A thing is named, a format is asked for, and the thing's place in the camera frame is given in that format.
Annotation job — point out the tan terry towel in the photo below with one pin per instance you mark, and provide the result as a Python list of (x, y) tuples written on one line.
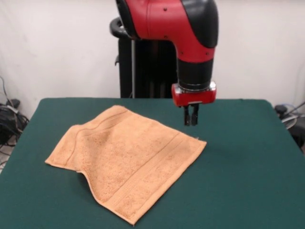
[(126, 162)]

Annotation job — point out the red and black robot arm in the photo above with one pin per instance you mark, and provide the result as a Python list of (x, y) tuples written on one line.
[(171, 23)]

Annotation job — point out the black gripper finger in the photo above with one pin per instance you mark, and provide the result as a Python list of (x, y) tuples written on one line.
[(195, 117), (186, 117)]

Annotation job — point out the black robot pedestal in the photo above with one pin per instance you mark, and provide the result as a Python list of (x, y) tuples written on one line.
[(143, 66)]

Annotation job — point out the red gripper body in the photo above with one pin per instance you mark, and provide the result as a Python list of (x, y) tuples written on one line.
[(194, 97)]

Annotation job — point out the dark green table cloth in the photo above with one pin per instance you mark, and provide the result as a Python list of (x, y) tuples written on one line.
[(238, 167)]

